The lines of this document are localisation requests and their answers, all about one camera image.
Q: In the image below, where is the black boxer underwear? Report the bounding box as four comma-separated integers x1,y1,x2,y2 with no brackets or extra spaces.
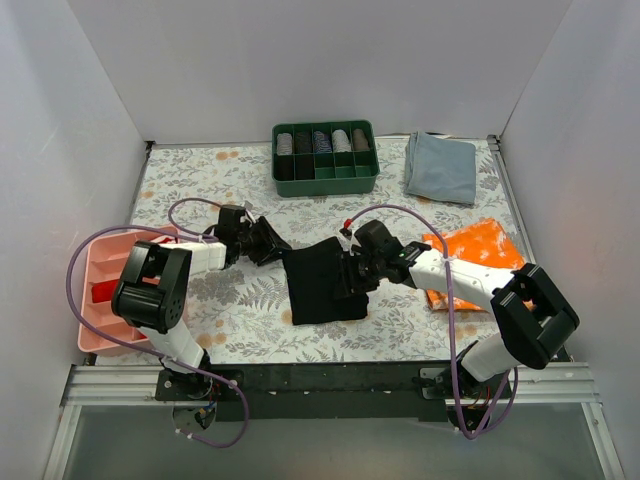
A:
282,237,369,326

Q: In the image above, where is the light blue cloth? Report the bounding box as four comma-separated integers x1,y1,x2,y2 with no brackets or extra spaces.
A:
404,132,476,205

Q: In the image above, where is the orange white patterned cloth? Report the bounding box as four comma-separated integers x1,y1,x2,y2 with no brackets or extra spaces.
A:
422,218,526,312

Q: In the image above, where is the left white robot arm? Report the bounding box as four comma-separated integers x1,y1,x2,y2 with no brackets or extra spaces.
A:
111,205,291,400

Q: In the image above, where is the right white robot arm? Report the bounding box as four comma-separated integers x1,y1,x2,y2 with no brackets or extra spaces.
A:
336,220,580,398

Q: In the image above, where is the red white rolled cloth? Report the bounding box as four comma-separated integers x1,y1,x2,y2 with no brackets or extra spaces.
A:
150,235,179,244

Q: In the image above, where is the green compartment organizer box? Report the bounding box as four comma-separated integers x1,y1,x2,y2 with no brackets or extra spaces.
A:
271,119,380,197

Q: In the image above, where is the black speckled rolled sock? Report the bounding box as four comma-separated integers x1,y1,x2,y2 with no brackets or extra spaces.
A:
294,131,313,154

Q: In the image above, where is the blue patterned rolled sock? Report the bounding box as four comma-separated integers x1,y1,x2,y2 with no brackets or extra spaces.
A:
313,130,333,154

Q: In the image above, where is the brown rolled sock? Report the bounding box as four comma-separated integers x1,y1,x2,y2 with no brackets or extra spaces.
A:
352,128,370,151

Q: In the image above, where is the red rolled cloth middle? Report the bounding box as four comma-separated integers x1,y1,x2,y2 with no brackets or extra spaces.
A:
91,279,118,303

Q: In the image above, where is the pink compartment organizer tray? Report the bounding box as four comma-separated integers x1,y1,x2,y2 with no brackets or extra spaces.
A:
80,225,178,348

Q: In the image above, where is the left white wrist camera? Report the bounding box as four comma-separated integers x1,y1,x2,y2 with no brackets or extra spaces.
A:
243,203,257,224

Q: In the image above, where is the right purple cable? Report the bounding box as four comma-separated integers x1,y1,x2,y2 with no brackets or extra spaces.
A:
339,204,520,441

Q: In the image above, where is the aluminium frame rail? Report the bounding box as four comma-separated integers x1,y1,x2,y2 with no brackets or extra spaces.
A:
61,362,601,406

